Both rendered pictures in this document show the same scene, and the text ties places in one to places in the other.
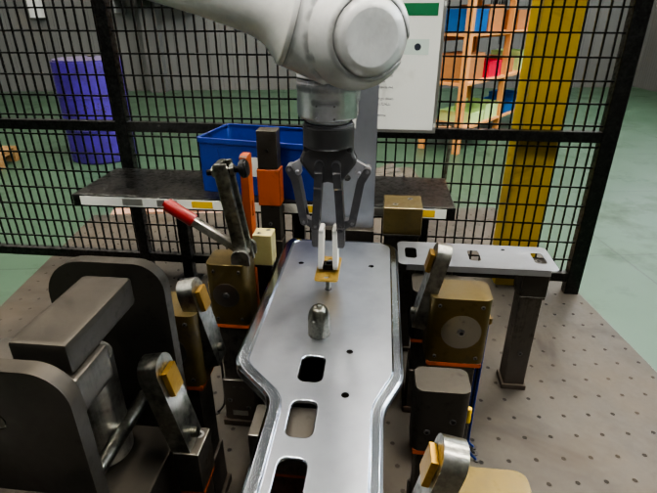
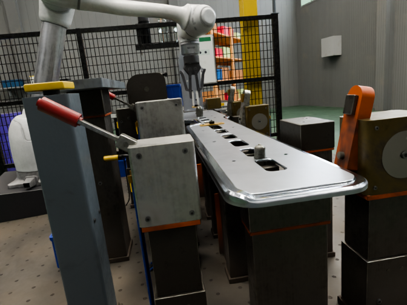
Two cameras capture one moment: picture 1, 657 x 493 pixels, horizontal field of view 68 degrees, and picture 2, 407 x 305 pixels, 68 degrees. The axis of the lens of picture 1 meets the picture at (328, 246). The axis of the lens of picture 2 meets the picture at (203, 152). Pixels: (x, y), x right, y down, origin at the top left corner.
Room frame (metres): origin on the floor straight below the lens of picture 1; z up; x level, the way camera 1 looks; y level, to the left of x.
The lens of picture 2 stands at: (-0.76, 0.31, 1.13)
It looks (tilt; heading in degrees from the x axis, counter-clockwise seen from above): 12 degrees down; 348
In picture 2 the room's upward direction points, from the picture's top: 6 degrees counter-clockwise
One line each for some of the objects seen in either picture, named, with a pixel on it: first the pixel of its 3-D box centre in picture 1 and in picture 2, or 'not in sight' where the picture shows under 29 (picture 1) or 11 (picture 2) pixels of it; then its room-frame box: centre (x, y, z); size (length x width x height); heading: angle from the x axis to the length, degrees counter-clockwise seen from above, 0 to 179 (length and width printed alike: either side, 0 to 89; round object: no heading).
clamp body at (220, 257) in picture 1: (231, 342); not in sight; (0.72, 0.18, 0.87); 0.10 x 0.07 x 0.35; 84
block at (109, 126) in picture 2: not in sight; (103, 176); (0.05, 0.41, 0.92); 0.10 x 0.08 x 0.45; 174
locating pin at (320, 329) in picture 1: (319, 323); (199, 112); (0.58, 0.01, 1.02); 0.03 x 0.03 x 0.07
